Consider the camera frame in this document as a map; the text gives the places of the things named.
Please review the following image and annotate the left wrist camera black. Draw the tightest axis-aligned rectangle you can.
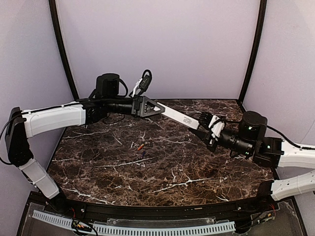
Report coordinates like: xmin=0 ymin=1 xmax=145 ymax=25
xmin=129 ymin=69 xmax=153 ymax=98

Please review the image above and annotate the black front rail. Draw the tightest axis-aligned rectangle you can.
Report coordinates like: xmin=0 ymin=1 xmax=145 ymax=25
xmin=66 ymin=199 xmax=259 ymax=223

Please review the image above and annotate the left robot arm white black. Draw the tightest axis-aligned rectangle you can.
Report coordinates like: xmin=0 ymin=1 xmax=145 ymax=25
xmin=2 ymin=70 xmax=165 ymax=199

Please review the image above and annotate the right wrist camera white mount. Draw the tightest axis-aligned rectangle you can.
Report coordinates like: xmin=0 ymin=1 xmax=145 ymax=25
xmin=208 ymin=115 xmax=225 ymax=139

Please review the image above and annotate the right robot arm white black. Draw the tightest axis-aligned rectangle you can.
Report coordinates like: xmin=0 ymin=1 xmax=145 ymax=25
xmin=189 ymin=111 xmax=315 ymax=201

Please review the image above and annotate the grey slotted cable duct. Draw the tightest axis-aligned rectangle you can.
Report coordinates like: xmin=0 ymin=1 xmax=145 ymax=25
xmin=32 ymin=210 xmax=236 ymax=236

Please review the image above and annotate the white remote control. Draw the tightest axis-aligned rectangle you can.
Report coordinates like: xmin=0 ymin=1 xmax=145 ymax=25
xmin=158 ymin=102 xmax=199 ymax=130

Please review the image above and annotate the right black frame post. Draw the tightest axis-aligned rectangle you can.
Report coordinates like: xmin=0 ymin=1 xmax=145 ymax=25
xmin=237 ymin=0 xmax=267 ymax=105

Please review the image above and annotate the black frame post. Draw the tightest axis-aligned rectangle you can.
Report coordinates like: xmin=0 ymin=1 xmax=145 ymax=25
xmin=237 ymin=0 xmax=267 ymax=105
xmin=48 ymin=0 xmax=79 ymax=100

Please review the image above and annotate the left black frame post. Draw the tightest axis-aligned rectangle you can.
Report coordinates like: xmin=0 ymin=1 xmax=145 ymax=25
xmin=48 ymin=0 xmax=79 ymax=100

